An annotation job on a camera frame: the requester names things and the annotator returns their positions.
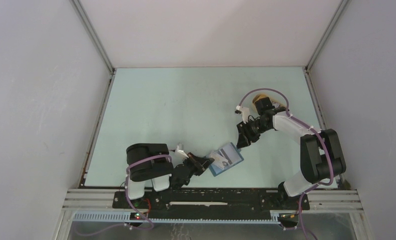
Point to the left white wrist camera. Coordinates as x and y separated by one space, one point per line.
179 151

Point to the grey card with black stripe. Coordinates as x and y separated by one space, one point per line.
230 152

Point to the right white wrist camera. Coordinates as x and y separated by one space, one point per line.
244 112

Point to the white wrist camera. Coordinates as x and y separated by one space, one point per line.
179 151
244 112

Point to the white card with stripe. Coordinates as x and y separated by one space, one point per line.
220 161

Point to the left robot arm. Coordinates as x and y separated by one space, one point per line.
165 168

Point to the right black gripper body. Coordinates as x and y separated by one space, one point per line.
253 129

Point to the blue card holder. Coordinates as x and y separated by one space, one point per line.
216 171

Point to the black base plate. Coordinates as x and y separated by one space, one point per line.
229 204

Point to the beige oval tray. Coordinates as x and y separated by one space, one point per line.
262 102

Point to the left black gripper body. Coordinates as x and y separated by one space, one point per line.
188 161

